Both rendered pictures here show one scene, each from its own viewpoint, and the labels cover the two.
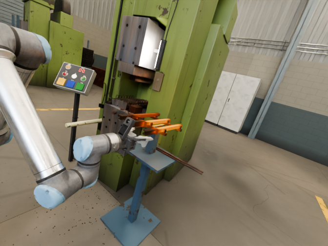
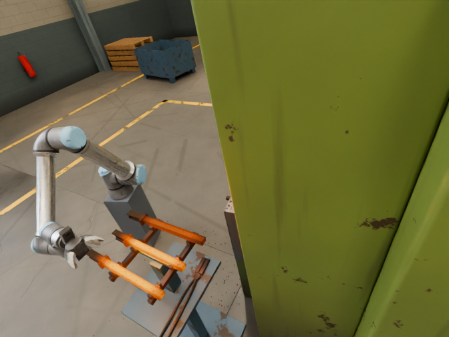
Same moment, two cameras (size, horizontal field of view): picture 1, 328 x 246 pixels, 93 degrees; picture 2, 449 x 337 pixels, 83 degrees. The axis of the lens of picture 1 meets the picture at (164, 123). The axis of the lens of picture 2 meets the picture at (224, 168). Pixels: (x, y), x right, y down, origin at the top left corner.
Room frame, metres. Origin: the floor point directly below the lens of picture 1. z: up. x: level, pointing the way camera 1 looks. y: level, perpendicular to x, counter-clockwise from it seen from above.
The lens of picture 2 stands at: (1.53, -0.58, 1.86)
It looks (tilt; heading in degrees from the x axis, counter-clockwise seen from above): 38 degrees down; 94
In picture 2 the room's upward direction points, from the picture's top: 12 degrees counter-clockwise
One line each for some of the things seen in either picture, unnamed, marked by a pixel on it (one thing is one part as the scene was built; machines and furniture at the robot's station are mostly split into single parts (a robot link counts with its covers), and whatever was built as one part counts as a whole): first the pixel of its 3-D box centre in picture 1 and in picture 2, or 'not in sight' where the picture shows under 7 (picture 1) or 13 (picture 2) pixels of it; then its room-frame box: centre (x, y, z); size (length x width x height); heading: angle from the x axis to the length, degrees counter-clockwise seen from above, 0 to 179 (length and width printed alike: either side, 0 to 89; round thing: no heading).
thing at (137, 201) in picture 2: not in sight; (135, 216); (0.56, 0.97, 0.30); 0.22 x 0.22 x 0.60; 78
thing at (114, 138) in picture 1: (110, 142); (63, 239); (0.65, 0.21, 0.99); 0.10 x 0.05 x 0.09; 57
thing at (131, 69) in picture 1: (138, 71); not in sight; (1.76, 0.42, 1.32); 0.42 x 0.20 x 0.10; 156
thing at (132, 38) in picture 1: (147, 47); not in sight; (1.74, 0.38, 1.56); 0.42 x 0.39 x 0.40; 156
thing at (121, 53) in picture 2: not in sight; (132, 53); (-1.08, 7.58, 0.35); 1.26 x 0.88 x 0.70; 148
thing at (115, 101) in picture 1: (132, 102); not in sight; (1.76, 0.42, 0.96); 0.42 x 0.20 x 0.09; 156
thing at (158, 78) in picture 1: (157, 81); not in sight; (1.56, 0.16, 1.27); 0.09 x 0.02 x 0.17; 66
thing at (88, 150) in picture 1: (92, 147); (54, 233); (0.58, 0.26, 0.98); 0.12 x 0.09 x 0.10; 147
